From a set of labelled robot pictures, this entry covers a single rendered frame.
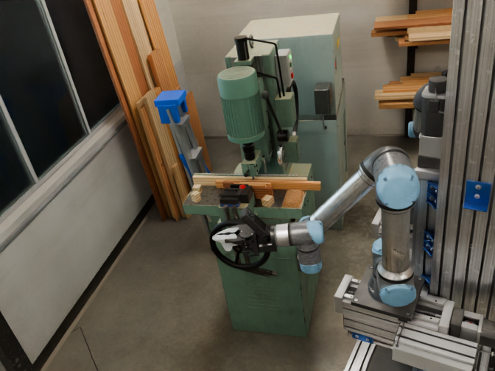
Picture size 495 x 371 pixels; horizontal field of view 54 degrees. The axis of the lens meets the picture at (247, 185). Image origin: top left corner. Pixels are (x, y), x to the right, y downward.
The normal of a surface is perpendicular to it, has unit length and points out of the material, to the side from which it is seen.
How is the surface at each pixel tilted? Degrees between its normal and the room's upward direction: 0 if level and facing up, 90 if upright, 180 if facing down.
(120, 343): 0
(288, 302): 90
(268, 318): 90
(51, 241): 90
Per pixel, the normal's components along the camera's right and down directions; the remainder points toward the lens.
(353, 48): -0.24, 0.55
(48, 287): 0.96, 0.01
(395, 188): -0.10, 0.43
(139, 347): -0.14, -0.84
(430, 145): -0.48, 0.53
